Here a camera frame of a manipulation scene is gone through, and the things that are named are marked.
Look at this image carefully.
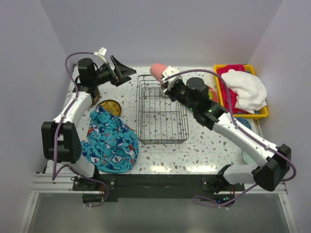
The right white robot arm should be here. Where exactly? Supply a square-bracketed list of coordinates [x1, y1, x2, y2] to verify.
[160, 77, 291, 191]

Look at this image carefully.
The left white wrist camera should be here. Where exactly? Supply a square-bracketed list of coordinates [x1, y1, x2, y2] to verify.
[94, 47, 107, 64]

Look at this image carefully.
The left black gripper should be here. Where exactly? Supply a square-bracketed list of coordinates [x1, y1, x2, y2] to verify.
[92, 56, 136, 87]

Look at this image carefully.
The wire dish rack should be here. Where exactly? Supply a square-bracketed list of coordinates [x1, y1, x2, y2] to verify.
[136, 74, 189, 145]

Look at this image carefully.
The yellow plastic bin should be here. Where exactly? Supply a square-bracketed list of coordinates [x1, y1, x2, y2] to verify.
[214, 64, 268, 119]

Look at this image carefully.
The green red plate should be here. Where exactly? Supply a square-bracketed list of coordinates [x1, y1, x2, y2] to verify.
[208, 86, 219, 103]

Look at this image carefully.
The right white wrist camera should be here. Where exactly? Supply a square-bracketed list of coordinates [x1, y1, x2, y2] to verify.
[160, 66, 182, 85]

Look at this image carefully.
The pink red cloth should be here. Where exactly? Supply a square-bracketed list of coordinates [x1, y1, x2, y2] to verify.
[216, 64, 256, 115]

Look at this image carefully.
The yellow brown plate far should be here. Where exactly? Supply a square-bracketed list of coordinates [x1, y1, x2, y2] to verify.
[92, 88, 100, 105]

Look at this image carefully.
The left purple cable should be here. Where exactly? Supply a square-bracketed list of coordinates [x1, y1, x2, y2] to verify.
[51, 51, 109, 208]

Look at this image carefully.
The yellow brown plate near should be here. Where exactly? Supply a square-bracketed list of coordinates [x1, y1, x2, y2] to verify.
[97, 100, 121, 117]

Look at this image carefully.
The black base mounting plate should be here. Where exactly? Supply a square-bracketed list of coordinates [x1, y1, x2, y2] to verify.
[71, 174, 245, 204]

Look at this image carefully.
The pink cup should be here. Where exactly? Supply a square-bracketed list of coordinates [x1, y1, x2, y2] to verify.
[150, 63, 167, 81]

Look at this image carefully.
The pale green bowl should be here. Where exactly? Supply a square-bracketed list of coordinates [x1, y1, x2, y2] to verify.
[241, 150, 255, 165]

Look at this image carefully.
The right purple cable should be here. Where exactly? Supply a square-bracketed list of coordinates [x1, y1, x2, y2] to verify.
[161, 69, 297, 209]

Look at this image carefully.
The aluminium front rail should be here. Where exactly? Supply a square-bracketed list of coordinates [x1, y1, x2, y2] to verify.
[31, 173, 287, 194]

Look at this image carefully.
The white beige mug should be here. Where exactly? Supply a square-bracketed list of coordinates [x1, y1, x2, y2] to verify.
[159, 89, 167, 98]

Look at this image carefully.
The white towel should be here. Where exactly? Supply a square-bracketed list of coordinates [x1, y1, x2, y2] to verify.
[221, 69, 267, 114]

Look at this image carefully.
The blue patterned bowl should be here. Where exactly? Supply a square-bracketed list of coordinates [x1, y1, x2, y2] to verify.
[236, 117, 252, 130]

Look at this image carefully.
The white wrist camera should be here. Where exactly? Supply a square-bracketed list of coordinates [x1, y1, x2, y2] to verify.
[94, 47, 107, 64]
[160, 66, 182, 85]

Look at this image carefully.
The yellow brown plate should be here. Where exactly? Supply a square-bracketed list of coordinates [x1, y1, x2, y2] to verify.
[97, 100, 121, 117]
[92, 88, 100, 105]

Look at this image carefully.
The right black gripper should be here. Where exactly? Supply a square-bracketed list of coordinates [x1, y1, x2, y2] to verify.
[163, 79, 197, 112]

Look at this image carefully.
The purple cable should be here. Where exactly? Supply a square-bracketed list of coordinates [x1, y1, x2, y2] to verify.
[51, 51, 109, 208]
[161, 69, 297, 209]

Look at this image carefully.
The blue shark print cloth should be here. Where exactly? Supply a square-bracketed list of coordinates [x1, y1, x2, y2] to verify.
[81, 106, 139, 174]

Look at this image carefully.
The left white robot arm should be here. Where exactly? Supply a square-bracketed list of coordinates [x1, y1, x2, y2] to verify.
[41, 52, 136, 190]

